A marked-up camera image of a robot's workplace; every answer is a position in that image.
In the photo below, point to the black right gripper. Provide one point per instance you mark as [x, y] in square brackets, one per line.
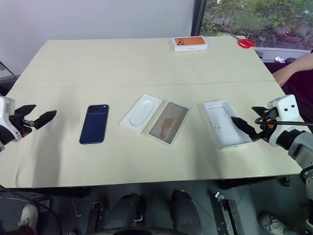
[268, 117]

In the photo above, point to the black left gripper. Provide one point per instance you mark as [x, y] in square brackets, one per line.
[19, 124]

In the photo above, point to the person's bare forearm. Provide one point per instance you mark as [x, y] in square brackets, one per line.
[291, 69]

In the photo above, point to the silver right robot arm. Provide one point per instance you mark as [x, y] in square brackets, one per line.
[302, 149]

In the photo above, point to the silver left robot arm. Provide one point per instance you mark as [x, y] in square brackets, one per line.
[3, 135]

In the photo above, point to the white phone box base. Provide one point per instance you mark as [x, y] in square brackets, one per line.
[226, 124]

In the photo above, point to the orange printed phone box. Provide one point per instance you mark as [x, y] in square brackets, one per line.
[189, 44]

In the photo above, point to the white moulded box insert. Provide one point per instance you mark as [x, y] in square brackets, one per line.
[141, 113]

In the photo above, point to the person's dark clothing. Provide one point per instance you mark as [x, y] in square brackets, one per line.
[299, 95]

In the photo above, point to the dark blue smartphone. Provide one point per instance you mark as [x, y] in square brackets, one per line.
[94, 123]

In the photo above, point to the crumpled white tissue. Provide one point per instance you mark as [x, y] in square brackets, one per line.
[278, 59]

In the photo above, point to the dark window ledge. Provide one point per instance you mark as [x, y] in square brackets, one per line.
[281, 52]

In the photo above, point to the white sneaker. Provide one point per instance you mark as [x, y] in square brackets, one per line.
[275, 224]
[28, 215]

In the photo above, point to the dark rounded shape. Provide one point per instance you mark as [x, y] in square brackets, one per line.
[185, 210]

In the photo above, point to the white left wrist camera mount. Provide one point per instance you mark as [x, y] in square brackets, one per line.
[6, 115]

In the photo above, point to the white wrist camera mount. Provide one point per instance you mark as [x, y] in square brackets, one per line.
[284, 106]
[6, 115]

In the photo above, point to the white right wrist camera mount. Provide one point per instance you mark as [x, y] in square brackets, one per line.
[284, 106]

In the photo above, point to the black metal table frame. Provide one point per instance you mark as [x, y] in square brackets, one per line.
[252, 182]

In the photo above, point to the dark window frame post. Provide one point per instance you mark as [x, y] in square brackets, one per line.
[196, 17]

